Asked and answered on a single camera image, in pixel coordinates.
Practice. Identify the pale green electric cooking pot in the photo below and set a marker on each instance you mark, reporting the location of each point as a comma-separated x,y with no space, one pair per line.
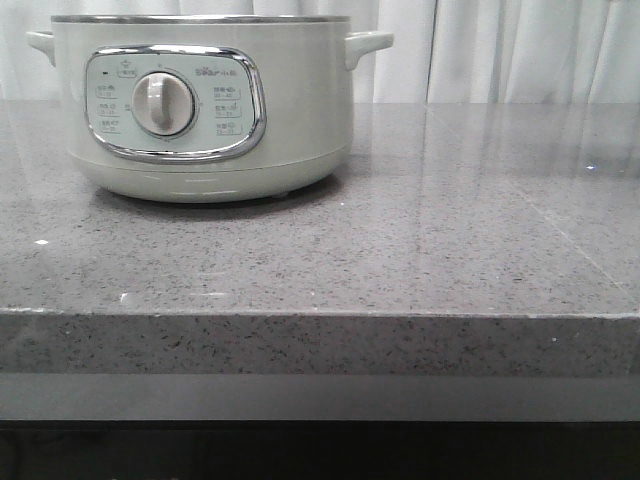
206,108

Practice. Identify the white pleated curtain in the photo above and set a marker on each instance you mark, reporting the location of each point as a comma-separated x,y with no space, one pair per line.
541,52

